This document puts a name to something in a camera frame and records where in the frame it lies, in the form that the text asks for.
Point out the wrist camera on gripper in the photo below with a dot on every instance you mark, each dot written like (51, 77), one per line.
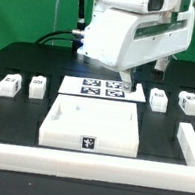
(161, 5)

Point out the white sheet with tags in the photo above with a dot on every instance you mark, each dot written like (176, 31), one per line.
(100, 89)

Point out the white square tabletop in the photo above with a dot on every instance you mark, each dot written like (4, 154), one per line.
(92, 125)

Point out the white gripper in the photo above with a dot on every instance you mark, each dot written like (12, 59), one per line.
(123, 40)

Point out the white front obstacle wall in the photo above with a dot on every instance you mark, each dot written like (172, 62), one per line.
(97, 168)

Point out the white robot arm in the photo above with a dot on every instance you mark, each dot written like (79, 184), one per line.
(133, 6)

